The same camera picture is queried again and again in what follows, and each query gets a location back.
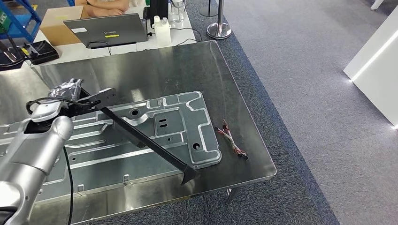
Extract black plastic plate frame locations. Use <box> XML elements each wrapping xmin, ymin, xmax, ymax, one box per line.
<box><xmin>79</xmin><ymin>88</ymin><xmax>200</xmax><ymax>186</ymax></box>

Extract white desk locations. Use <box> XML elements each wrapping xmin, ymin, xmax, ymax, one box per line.
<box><xmin>23</xmin><ymin>4</ymin><xmax>197</xmax><ymax>68</ymax></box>

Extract blue metal shelf rack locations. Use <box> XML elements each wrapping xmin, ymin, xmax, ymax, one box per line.
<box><xmin>0</xmin><ymin>0</ymin><xmax>42</xmax><ymax>43</ymax></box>

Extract clear plastic bottle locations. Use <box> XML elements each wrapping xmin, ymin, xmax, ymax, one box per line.
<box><xmin>169</xmin><ymin>0</ymin><xmax>186</xmax><ymax>23</ymax></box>

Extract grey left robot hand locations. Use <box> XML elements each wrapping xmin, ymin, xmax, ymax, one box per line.
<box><xmin>47</xmin><ymin>78</ymin><xmax>85</xmax><ymax>105</ymax></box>

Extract stamped sheet metal panel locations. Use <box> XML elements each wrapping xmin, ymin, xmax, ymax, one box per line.
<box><xmin>0</xmin><ymin>90</ymin><xmax>222</xmax><ymax>205</ymax></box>

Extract grey laptop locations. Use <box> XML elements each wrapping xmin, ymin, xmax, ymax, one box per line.
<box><xmin>63</xmin><ymin>13</ymin><xmax>149</xmax><ymax>50</ymax></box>

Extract white lit pedestal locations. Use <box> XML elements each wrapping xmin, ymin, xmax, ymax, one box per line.
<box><xmin>343</xmin><ymin>5</ymin><xmax>398</xmax><ymax>128</ymax></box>

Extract steel workbench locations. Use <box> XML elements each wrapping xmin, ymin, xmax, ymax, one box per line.
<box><xmin>0</xmin><ymin>39</ymin><xmax>278</xmax><ymax>225</ymax></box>

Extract cardboard box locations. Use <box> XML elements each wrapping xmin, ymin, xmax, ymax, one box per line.
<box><xmin>39</xmin><ymin>5</ymin><xmax>92</xmax><ymax>47</ymax></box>

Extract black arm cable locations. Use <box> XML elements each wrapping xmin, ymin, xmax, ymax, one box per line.
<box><xmin>25</xmin><ymin>97</ymin><xmax>102</xmax><ymax>225</ymax></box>

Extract black upright device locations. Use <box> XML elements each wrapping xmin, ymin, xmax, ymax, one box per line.
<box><xmin>143</xmin><ymin>0</ymin><xmax>170</xmax><ymax>29</ymax></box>

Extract dark base stanchion post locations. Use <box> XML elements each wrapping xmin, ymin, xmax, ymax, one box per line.
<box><xmin>199</xmin><ymin>0</ymin><xmax>219</xmax><ymax>17</ymax></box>

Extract black box device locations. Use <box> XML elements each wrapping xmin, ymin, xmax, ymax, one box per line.
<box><xmin>22</xmin><ymin>40</ymin><xmax>60</xmax><ymax>66</ymax></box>

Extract chrome stanchion post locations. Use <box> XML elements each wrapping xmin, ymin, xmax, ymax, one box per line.
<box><xmin>206</xmin><ymin>0</ymin><xmax>233</xmax><ymax>40</ymax></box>

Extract red and white wire bundle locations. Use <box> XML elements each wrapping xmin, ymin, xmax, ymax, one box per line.
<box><xmin>214</xmin><ymin>119</ymin><xmax>249</xmax><ymax>160</ymax></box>

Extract white plastic bottle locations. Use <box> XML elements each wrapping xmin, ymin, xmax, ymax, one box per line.
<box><xmin>153</xmin><ymin>15</ymin><xmax>172</xmax><ymax>48</ymax></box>

